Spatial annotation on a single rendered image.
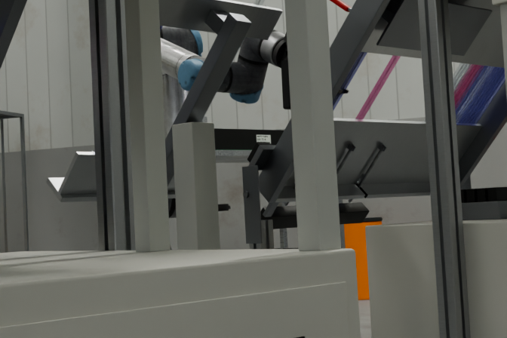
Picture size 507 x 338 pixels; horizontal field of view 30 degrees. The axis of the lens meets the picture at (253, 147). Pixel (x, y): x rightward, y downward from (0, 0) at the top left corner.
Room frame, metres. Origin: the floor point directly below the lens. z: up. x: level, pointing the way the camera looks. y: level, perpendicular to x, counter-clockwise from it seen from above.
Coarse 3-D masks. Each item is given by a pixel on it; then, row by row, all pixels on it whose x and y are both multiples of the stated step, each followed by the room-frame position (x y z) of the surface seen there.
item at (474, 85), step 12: (456, 72) 2.26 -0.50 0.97; (468, 72) 2.28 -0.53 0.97; (480, 72) 2.31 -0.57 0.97; (492, 72) 2.34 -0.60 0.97; (504, 72) 2.37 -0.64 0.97; (456, 84) 2.28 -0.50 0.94; (468, 84) 2.31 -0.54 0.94; (480, 84) 2.34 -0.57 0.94; (492, 84) 2.38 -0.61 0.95; (456, 96) 2.32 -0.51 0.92; (468, 96) 2.35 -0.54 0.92; (480, 96) 2.38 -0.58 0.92; (492, 96) 2.41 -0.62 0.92; (456, 108) 2.36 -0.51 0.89; (468, 108) 2.39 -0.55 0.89; (480, 108) 2.42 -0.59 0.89; (456, 120) 2.40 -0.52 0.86; (468, 120) 2.43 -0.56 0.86
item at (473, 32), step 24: (408, 0) 1.88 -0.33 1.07; (456, 0) 2.03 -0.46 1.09; (480, 0) 2.08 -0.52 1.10; (384, 24) 1.95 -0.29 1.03; (408, 24) 1.93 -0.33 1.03; (456, 24) 2.02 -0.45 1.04; (480, 24) 2.07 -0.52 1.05; (384, 48) 2.01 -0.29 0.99; (408, 48) 1.99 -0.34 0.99; (456, 48) 2.09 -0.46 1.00; (480, 48) 2.21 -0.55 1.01
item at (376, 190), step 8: (352, 184) 2.32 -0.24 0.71; (368, 184) 2.35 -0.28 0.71; (376, 184) 2.37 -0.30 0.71; (384, 184) 2.39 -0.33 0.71; (392, 184) 2.41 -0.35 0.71; (400, 184) 2.43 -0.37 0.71; (408, 184) 2.45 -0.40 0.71; (416, 184) 2.48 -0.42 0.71; (424, 184) 2.50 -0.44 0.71; (288, 192) 2.14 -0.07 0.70; (344, 192) 2.26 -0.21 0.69; (352, 192) 2.28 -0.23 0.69; (360, 192) 2.30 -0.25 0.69; (368, 192) 2.32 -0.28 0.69; (376, 192) 2.34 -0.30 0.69; (384, 192) 2.36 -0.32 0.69; (392, 192) 2.38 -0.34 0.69; (400, 192) 2.39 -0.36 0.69; (408, 192) 2.42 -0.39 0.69; (416, 192) 2.44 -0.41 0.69; (424, 192) 2.46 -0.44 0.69; (280, 200) 2.11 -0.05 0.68; (288, 200) 2.13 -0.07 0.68
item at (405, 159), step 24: (336, 120) 2.10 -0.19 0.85; (360, 120) 2.15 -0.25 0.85; (384, 120) 2.21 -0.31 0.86; (336, 144) 2.16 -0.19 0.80; (360, 144) 2.21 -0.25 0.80; (384, 144) 2.27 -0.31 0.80; (408, 144) 2.33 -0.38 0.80; (336, 168) 2.23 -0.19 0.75; (360, 168) 2.28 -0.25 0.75; (384, 168) 2.35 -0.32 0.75; (408, 168) 2.41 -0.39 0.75
